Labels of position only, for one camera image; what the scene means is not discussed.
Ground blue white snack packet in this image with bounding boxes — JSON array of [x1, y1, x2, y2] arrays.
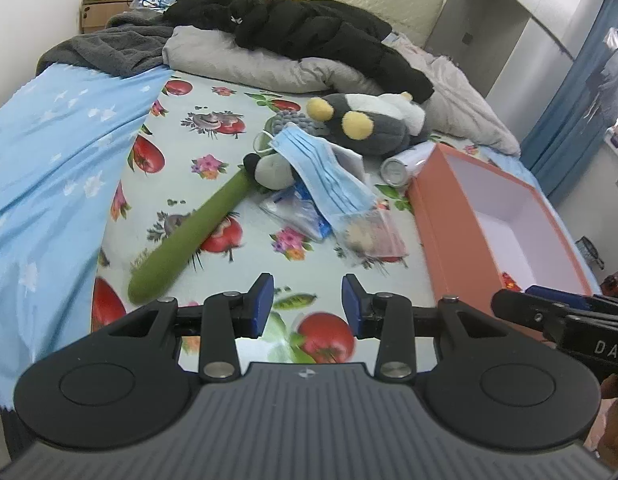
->
[[260, 184, 335, 242]]

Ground cardboard box nightstand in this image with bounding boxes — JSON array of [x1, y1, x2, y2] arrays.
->
[[80, 0, 140, 35]]

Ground black jacket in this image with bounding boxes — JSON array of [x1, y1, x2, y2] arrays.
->
[[161, 0, 435, 103]]

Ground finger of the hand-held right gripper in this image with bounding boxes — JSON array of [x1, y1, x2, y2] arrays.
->
[[491, 289, 570, 335], [526, 285, 618, 317]]

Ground white can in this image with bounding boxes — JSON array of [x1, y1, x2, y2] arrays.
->
[[380, 141, 436, 188]]

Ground person's right hand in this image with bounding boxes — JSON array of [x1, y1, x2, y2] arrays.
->
[[599, 374, 618, 470]]

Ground dark grey blanket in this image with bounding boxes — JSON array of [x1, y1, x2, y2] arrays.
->
[[36, 10, 176, 79]]

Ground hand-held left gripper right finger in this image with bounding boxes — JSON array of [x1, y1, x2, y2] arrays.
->
[[341, 273, 510, 383]]

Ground hanging clothes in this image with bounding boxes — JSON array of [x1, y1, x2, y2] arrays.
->
[[596, 25, 618, 128]]

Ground light grey duvet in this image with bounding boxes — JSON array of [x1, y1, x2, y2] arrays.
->
[[162, 25, 521, 157]]

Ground grey penguin plush toy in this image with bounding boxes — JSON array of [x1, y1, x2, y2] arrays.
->
[[306, 91, 432, 158]]

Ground orange cardboard box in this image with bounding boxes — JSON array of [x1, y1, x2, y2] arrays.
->
[[406, 142, 597, 318]]

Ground blue plastic packet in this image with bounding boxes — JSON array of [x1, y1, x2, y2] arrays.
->
[[129, 0, 179, 12]]

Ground clear bag with pink contents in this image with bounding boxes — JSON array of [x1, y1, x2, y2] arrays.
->
[[334, 209, 409, 268]]

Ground grey wardrobe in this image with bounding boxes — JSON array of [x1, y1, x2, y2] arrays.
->
[[426, 0, 610, 66]]

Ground blue curtain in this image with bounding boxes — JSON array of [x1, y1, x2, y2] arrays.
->
[[521, 0, 618, 206]]

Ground fruit printed bedsheet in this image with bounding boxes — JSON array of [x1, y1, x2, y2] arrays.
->
[[92, 70, 597, 376]]

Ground green plush brush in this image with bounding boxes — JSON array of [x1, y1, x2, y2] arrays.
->
[[128, 112, 315, 306]]

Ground light blue star sheet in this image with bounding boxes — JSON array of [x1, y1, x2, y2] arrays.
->
[[0, 65, 176, 408]]

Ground small grey plush toy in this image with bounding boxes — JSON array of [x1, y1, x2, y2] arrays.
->
[[243, 151, 297, 192]]

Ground metal bin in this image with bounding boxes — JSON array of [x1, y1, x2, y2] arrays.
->
[[574, 237, 606, 269]]

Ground white paper packet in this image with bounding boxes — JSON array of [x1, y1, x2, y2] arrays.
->
[[331, 145, 366, 183]]

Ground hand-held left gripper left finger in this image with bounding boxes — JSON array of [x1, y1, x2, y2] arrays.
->
[[106, 273, 276, 383]]

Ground blue face mask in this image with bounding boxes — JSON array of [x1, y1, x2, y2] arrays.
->
[[254, 125, 380, 218]]

